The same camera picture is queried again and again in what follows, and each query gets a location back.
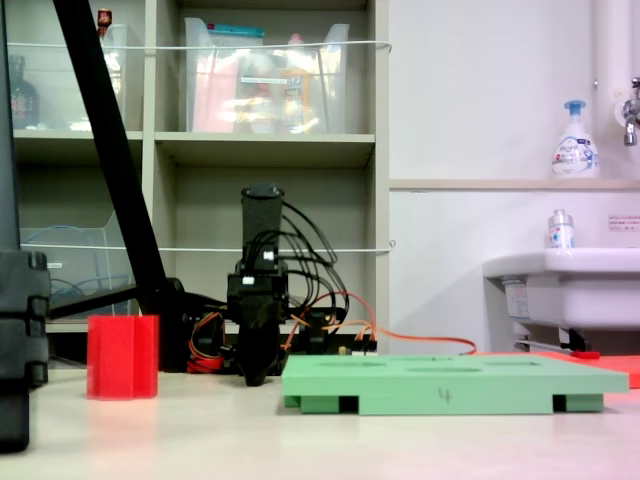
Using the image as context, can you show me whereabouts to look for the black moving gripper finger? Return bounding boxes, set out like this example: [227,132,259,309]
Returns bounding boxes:
[238,319,264,387]

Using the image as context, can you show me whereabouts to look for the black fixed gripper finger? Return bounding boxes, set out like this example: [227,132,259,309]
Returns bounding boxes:
[259,312,282,386]

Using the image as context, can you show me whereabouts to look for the red cross columnar block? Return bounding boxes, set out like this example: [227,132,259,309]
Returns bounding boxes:
[86,314,161,401]

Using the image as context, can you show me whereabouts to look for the green shape-hole board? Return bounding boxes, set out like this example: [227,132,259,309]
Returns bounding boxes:
[280,353,630,416]

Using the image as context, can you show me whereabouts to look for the black table clamp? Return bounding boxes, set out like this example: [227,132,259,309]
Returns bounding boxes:
[298,308,346,359]

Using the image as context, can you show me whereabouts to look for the beige shelf unit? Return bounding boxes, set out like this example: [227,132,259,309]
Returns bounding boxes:
[0,0,391,369]

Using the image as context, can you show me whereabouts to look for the orange-label bottle pink cap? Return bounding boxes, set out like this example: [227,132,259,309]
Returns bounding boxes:
[279,33,314,134]

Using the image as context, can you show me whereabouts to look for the large clear plastic bin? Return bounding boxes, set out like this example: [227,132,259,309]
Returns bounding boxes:
[183,17,351,135]

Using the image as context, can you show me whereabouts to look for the notched black stack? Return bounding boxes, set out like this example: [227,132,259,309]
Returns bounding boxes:
[0,249,51,454]

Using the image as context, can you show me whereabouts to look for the blue-topped zip bag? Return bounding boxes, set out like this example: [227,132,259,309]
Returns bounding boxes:
[207,23,265,49]

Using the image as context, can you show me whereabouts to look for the clear bin with bottles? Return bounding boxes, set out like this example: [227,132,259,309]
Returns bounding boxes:
[7,23,129,132]

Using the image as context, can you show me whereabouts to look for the dark grey upright panel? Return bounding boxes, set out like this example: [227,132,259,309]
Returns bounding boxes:
[0,0,21,251]

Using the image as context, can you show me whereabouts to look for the dark glass bottle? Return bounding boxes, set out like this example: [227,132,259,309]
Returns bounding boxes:
[7,54,41,130]

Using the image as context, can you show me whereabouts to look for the white ceramic sink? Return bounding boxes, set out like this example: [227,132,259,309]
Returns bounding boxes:
[482,247,640,351]

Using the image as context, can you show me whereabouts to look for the small clear sanitizer bottle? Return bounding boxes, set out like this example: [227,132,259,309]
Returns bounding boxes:
[547,208,576,250]

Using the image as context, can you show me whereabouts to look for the white blue soap dispenser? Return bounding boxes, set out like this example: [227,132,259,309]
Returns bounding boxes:
[551,99,601,180]

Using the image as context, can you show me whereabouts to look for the metal water faucet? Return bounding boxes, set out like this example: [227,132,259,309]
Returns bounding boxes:
[612,77,640,147]

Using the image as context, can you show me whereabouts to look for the red wire bundle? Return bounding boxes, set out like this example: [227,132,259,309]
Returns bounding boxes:
[187,312,226,374]

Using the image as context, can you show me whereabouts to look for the black cable bundle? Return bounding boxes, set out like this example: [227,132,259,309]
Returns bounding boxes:
[244,199,351,321]

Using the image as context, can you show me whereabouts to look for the orange cable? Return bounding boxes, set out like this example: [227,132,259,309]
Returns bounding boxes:
[279,292,477,356]

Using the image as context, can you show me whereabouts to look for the clear bin with cables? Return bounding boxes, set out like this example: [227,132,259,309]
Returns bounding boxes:
[19,209,139,324]

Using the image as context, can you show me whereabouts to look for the red-print wall sticker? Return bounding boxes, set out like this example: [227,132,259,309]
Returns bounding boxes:
[608,213,640,233]

